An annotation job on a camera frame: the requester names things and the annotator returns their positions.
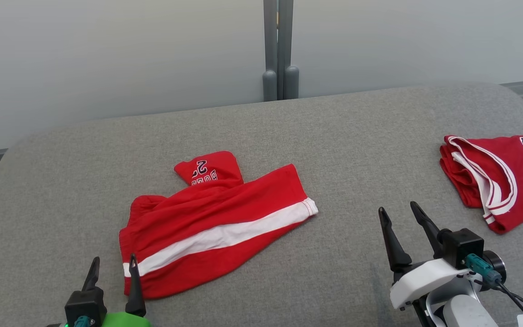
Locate grey fabric sofa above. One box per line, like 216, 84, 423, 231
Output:
0, 82, 523, 327

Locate red jersey with white sleeves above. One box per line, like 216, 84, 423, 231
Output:
439, 134, 523, 235

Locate teal right camera cable connector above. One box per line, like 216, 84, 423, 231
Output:
464, 253, 503, 286

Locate red shorts with white stripe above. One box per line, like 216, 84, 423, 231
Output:
119, 151, 319, 300

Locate grey partition post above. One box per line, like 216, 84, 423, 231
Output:
262, 0, 299, 101

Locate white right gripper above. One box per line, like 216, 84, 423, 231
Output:
378, 201, 471, 311

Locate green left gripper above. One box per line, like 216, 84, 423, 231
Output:
82, 254, 152, 327

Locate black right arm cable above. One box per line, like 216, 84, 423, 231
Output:
475, 272, 523, 327

